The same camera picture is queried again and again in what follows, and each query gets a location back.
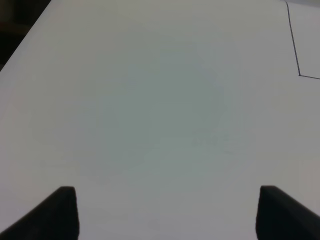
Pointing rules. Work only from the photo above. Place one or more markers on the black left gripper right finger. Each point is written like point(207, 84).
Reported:
point(281, 217)

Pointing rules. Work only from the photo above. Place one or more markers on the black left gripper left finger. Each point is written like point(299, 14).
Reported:
point(55, 218)

